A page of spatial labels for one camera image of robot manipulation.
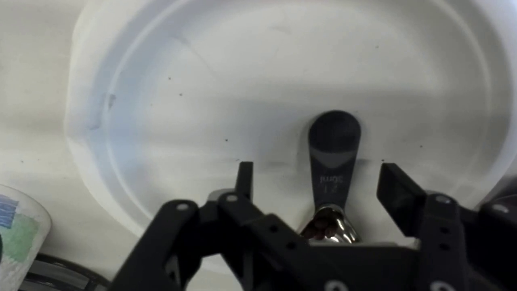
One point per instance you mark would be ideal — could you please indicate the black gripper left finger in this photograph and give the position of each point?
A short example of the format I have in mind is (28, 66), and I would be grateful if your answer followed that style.
(259, 250)

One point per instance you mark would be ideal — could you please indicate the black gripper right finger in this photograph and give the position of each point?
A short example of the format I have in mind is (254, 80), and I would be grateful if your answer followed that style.
(459, 250)

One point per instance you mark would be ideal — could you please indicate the metal coffee scoop spoon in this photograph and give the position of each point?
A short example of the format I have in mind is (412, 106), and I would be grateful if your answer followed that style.
(333, 145)

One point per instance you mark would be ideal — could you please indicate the white paper plate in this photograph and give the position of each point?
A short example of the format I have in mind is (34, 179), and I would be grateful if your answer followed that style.
(168, 98)

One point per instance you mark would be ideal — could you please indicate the patterned paper cup middle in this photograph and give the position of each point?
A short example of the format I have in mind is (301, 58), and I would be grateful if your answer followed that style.
(24, 226)

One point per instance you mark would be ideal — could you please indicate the wire paper towel holder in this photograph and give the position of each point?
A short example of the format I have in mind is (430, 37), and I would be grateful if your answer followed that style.
(52, 274)

